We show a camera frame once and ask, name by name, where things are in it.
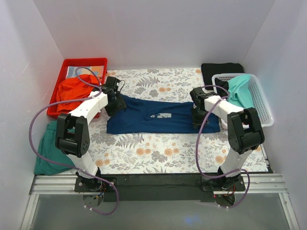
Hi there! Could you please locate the dark blue t shirt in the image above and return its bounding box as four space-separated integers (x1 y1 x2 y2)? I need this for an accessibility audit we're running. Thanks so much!
106 95 221 135

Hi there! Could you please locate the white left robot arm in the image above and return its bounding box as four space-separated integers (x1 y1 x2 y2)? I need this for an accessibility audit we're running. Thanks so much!
55 77 127 192

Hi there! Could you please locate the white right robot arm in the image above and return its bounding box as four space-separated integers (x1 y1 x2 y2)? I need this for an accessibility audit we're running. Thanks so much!
190 87 265 191

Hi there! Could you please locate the black t shirt in basket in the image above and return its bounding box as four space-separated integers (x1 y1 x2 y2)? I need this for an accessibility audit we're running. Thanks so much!
214 78 229 97

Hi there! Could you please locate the black folded t shirt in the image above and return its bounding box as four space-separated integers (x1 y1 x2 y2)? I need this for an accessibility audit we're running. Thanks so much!
201 63 244 85

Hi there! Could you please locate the patterned folded cloth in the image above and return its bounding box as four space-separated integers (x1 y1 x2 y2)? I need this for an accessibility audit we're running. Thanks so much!
66 66 105 78

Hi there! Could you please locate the teal t shirt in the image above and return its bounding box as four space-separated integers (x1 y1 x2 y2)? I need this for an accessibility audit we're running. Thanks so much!
227 74 254 109

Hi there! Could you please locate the orange t shirt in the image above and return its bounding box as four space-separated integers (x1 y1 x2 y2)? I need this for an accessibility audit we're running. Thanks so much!
56 77 94 113

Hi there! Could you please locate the floral table mat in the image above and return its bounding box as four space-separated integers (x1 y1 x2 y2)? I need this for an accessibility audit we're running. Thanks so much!
81 68 269 174

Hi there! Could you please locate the white plastic basket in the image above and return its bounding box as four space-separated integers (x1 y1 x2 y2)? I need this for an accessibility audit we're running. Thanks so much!
212 73 274 127

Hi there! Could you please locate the red plastic bin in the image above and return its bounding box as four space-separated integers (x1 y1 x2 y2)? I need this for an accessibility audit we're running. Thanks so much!
47 57 108 119

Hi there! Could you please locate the green t shirt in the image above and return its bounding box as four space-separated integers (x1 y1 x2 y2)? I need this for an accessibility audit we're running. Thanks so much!
34 121 74 175

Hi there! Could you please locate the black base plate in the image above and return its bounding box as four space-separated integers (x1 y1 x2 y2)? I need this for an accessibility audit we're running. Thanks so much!
74 172 246 203

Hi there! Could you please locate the aluminium frame rail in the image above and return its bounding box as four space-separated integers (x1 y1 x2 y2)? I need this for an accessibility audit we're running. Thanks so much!
29 173 288 195

